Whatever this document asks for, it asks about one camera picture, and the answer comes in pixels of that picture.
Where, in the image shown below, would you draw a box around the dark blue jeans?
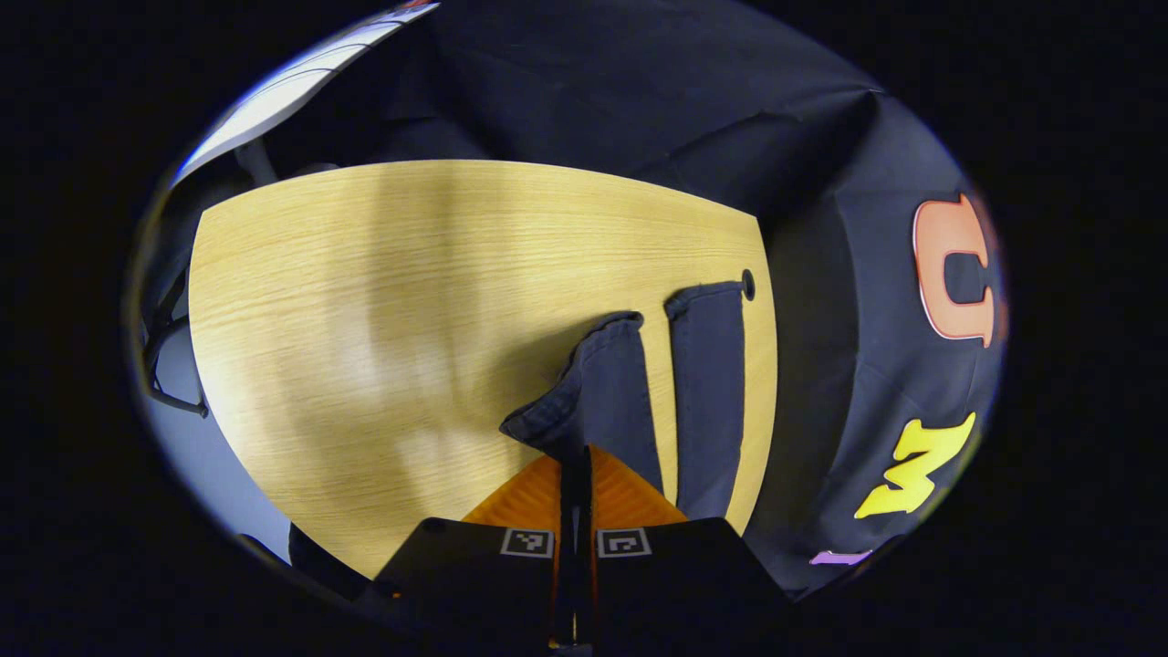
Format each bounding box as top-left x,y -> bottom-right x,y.
499,280 -> 751,523

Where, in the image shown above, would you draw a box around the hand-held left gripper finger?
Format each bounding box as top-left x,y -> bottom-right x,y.
372,447 -> 579,653
582,444 -> 795,653

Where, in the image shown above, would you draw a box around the black backdrop cloth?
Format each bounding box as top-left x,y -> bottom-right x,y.
265,0 -> 1009,599

